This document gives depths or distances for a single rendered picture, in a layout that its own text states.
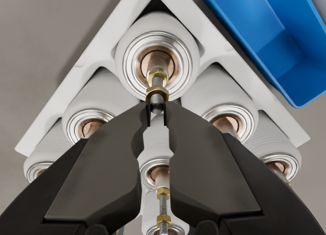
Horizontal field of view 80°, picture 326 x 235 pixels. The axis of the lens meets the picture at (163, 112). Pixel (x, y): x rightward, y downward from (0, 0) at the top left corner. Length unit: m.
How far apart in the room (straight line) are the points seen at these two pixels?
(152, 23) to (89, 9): 0.28
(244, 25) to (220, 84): 0.24
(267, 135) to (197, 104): 0.13
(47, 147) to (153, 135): 0.16
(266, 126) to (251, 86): 0.07
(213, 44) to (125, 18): 0.12
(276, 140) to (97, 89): 0.26
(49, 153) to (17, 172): 0.50
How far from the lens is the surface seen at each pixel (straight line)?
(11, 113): 0.67
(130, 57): 0.22
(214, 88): 0.27
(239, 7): 0.49
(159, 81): 0.17
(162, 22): 0.21
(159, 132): 0.32
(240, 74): 0.32
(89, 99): 0.26
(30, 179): 0.37
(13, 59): 0.58
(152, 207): 0.43
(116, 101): 0.26
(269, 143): 0.33
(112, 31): 0.29
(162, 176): 0.30
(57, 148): 0.33
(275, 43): 0.53
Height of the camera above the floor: 0.46
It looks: 59 degrees down
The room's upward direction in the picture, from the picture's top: 178 degrees clockwise
